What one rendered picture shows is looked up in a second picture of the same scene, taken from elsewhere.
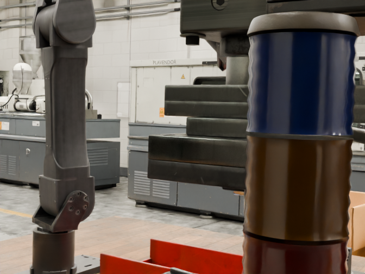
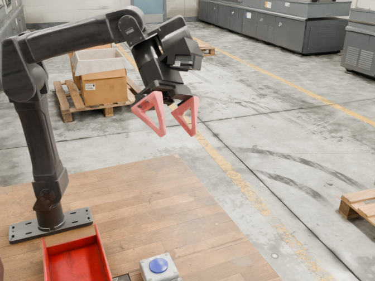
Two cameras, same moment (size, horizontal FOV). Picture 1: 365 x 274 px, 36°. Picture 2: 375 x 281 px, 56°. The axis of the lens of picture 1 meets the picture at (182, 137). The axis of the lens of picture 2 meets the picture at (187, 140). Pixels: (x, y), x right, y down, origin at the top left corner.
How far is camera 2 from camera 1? 74 cm
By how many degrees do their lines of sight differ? 40
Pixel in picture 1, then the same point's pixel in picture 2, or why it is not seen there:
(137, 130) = (355, 15)
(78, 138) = (44, 157)
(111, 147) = (340, 23)
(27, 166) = (279, 34)
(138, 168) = (351, 44)
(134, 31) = not seen: outside the picture
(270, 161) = not seen: outside the picture
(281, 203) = not seen: outside the picture
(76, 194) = (44, 192)
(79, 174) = (46, 179)
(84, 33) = (26, 95)
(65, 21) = (9, 88)
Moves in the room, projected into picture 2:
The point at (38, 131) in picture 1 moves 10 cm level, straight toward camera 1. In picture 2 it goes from (288, 10) to (288, 11)
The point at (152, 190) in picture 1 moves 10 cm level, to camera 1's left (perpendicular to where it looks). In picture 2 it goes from (359, 62) to (351, 62)
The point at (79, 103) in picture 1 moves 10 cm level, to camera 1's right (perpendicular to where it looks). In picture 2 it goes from (40, 136) to (71, 148)
